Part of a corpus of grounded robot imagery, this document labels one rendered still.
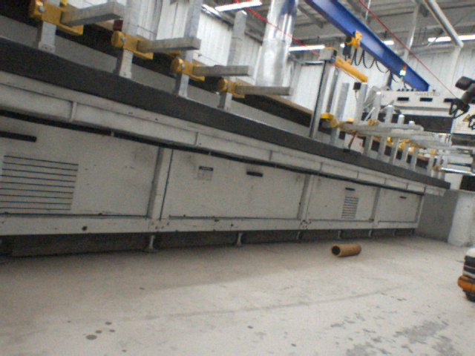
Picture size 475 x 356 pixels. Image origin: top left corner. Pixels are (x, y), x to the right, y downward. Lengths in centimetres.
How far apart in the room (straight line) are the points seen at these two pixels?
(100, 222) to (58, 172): 26
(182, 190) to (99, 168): 45
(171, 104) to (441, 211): 423
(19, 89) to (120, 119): 32
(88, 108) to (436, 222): 452
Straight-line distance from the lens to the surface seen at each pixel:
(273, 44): 697
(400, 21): 1184
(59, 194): 162
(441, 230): 527
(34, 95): 132
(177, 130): 158
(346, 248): 270
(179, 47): 125
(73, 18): 126
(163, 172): 180
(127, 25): 144
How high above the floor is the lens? 51
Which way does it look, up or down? 3 degrees down
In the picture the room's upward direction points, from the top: 11 degrees clockwise
